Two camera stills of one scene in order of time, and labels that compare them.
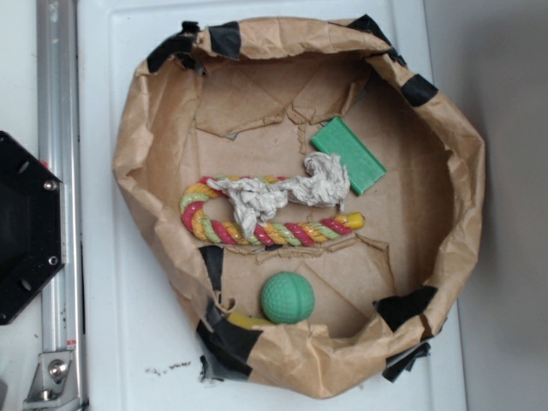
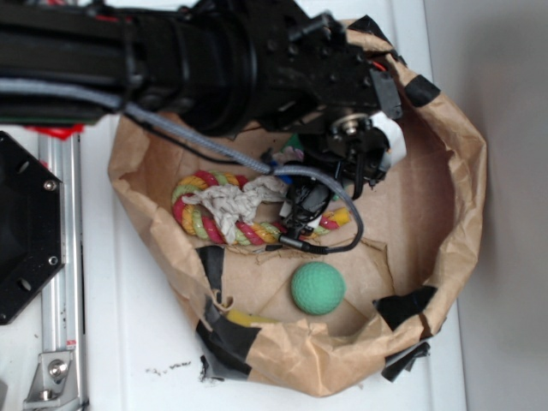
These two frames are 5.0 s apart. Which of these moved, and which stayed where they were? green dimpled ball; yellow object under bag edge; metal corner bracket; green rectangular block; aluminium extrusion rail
Moved: green dimpled ball; green rectangular block
Stayed: yellow object under bag edge; metal corner bracket; aluminium extrusion rail
